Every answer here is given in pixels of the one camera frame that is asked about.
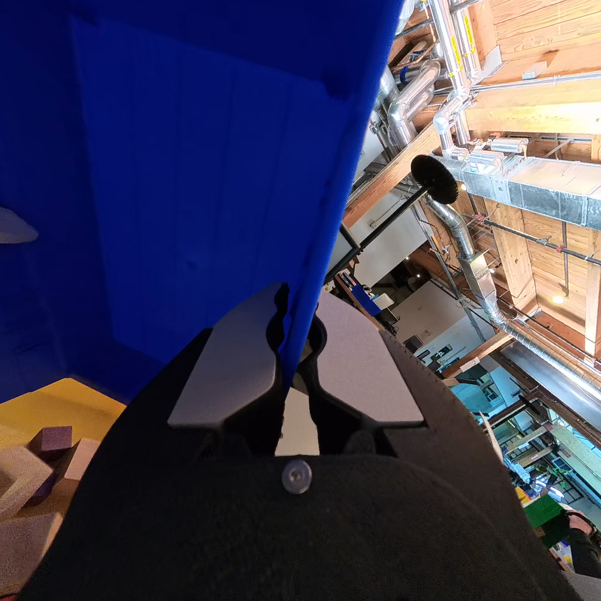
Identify yellow plastic box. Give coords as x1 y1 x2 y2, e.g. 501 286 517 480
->
0 378 127 517

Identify blue plastic box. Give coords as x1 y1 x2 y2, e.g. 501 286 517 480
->
0 0 405 404

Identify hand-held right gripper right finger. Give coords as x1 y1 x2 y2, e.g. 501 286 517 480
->
293 290 425 429

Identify black-framed whiteboard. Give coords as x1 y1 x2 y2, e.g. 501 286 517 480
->
329 224 361 278

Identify silver spiral duct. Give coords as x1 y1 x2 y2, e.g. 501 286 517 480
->
425 195 601 390

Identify silver insulated pipes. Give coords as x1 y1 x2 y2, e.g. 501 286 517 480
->
429 0 475 151

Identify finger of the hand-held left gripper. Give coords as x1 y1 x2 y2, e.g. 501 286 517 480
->
0 207 39 245

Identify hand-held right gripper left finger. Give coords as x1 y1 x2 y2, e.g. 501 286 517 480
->
167 282 290 429

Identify green box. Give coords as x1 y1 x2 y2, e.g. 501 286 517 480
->
523 495 571 547

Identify blue storage bin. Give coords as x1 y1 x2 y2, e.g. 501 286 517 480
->
351 284 382 316

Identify round silver elbow duct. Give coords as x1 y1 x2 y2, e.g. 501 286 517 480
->
376 61 442 146

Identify rectangular silver air duct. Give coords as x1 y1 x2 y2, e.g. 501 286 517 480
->
437 155 601 231

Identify black round-head pole stand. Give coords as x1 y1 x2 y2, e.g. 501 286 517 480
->
324 155 459 282

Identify pile of wooden cubes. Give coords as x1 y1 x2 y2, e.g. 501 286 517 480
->
0 425 101 597

